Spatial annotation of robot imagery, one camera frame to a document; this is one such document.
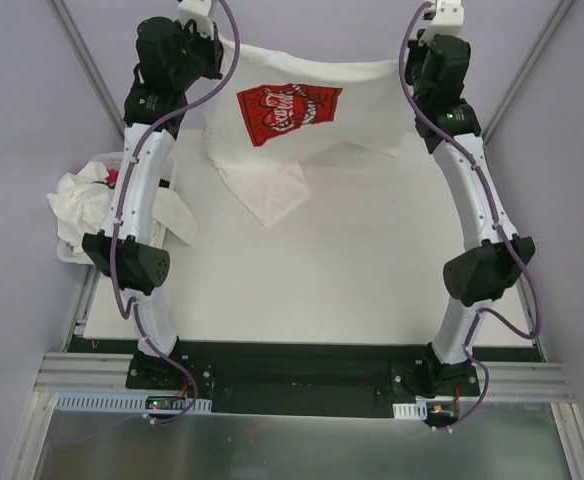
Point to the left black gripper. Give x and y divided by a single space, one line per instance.
207 51

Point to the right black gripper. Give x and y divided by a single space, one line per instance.
413 57

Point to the white red-print t-shirt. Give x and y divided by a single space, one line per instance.
277 111

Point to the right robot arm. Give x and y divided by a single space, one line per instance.
494 252

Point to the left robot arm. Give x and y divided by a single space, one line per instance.
172 56

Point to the pink t-shirt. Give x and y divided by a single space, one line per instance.
112 176

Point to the white t-shirt pile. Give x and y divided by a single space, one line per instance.
170 213

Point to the white plastic laundry basket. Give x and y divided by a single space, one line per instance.
80 204

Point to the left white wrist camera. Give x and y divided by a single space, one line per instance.
197 10

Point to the left aluminium frame post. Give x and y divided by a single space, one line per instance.
78 45

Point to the aluminium frame post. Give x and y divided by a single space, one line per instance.
552 25
78 45

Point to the right aluminium frame post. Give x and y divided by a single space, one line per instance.
552 25

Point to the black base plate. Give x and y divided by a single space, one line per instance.
322 380

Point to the aluminium front rail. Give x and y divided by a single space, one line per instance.
509 382

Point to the right white cable duct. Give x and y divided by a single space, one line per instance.
417 411

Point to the white cable duct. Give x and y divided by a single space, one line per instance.
130 403
417 411

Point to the left white cable duct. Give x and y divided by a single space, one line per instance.
130 403

